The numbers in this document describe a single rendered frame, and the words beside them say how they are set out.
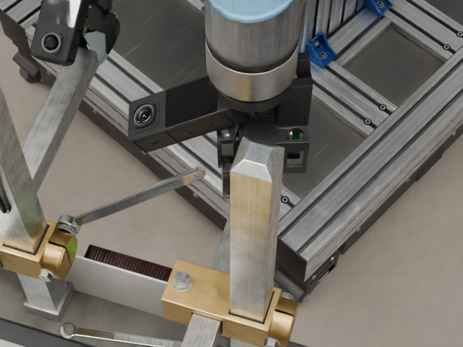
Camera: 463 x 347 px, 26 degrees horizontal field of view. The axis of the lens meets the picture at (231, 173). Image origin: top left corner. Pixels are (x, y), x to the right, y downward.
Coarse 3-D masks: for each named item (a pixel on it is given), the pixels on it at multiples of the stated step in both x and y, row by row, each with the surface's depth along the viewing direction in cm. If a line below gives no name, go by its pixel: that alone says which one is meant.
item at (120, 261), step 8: (96, 248) 124; (88, 256) 124; (96, 256) 124; (104, 256) 124; (112, 256) 124; (120, 256) 124; (112, 264) 123; (120, 264) 123; (128, 264) 123; (136, 264) 123; (144, 264) 123; (152, 264) 123; (136, 272) 123; (144, 272) 123; (152, 272) 123; (160, 272) 123; (168, 272) 123
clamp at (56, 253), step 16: (48, 224) 107; (0, 240) 106; (48, 240) 106; (64, 240) 106; (0, 256) 107; (16, 256) 105; (32, 256) 105; (48, 256) 105; (64, 256) 106; (16, 272) 109; (32, 272) 108; (48, 272) 106; (64, 272) 108
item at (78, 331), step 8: (64, 328) 119; (80, 328) 118; (88, 328) 118; (64, 336) 118; (72, 336) 118; (80, 336) 118; (88, 336) 118; (96, 336) 118; (104, 336) 118; (112, 336) 118; (120, 336) 118; (128, 336) 118; (136, 336) 118; (144, 336) 118; (136, 344) 118; (144, 344) 117; (152, 344) 117; (160, 344) 117; (168, 344) 117; (176, 344) 117; (216, 344) 117; (224, 344) 117
